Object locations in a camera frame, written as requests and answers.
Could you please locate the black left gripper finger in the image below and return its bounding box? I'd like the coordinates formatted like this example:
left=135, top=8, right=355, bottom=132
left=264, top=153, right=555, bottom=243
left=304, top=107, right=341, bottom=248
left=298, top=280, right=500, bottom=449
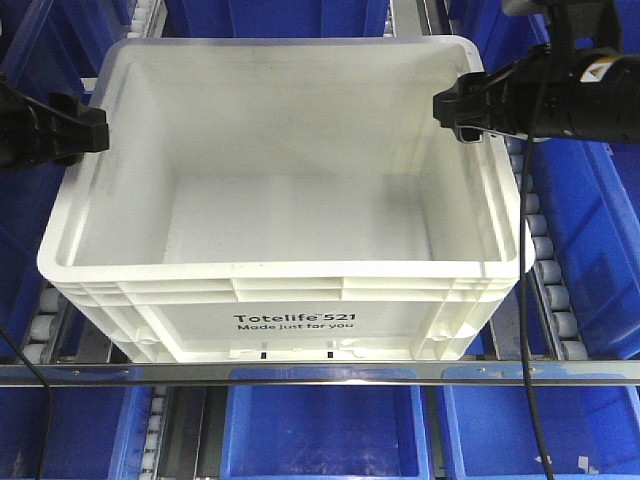
left=50, top=93, right=109, bottom=153

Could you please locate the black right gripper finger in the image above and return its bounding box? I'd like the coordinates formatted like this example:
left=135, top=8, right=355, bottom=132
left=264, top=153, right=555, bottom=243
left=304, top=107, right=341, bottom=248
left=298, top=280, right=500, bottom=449
left=453, top=124, right=500, bottom=144
left=433, top=72, right=492, bottom=128

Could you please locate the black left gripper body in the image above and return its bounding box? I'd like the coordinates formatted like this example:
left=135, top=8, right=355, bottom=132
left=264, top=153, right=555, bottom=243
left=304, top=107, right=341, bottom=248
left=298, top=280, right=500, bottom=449
left=1, top=74, right=65, bottom=171

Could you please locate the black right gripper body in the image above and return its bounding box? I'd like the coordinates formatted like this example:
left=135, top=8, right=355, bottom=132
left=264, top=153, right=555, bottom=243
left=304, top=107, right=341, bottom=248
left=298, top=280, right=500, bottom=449
left=481, top=49, right=639, bottom=143

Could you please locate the white plastic tote bin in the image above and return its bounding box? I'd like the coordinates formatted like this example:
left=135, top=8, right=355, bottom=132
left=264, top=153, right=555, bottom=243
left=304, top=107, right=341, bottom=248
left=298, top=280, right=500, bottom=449
left=37, top=36, right=521, bottom=363

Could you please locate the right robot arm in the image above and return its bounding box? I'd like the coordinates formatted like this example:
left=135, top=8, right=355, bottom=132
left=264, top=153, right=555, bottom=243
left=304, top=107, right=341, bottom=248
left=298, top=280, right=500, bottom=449
left=433, top=1, right=639, bottom=144

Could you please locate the blue bin shelf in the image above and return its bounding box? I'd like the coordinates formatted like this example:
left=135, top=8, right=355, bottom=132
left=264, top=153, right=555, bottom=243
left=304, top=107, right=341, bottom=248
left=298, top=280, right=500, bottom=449
left=531, top=139, right=639, bottom=359
left=0, top=0, right=101, bottom=346

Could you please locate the blue bin top centre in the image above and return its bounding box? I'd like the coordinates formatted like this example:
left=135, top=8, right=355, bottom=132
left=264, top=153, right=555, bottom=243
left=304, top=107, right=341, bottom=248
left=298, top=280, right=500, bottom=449
left=165, top=0, right=390, bottom=38

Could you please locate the blue bin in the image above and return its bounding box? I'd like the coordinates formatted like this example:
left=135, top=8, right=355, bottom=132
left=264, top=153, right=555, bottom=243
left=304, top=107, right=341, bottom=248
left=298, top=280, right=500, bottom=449
left=1, top=387, right=153, bottom=479
left=437, top=373, right=639, bottom=479
left=220, top=383, right=432, bottom=479
left=165, top=0, right=390, bottom=38

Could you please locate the roller track shelf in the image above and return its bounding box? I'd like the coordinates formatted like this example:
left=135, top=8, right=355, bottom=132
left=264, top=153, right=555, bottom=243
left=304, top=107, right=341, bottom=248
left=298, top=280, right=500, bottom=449
left=505, top=138, right=588, bottom=361
left=22, top=285, right=63, bottom=364

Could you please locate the blue bin lower centre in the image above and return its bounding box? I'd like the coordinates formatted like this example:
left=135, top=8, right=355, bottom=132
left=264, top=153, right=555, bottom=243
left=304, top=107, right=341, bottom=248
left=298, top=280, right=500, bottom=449
left=220, top=383, right=432, bottom=479

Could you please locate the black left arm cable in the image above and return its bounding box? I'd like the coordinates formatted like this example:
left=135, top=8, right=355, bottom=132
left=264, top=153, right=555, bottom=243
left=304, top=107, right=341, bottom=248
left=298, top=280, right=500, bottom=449
left=0, top=327, right=54, bottom=480

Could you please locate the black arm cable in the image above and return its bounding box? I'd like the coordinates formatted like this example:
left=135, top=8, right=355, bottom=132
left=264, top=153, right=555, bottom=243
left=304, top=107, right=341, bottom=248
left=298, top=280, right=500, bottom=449
left=517, top=74, right=554, bottom=480
left=0, top=327, right=54, bottom=480

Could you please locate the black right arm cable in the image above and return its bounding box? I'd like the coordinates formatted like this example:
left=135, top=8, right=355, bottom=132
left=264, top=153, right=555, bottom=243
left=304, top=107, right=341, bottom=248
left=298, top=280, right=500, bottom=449
left=517, top=74, right=554, bottom=480

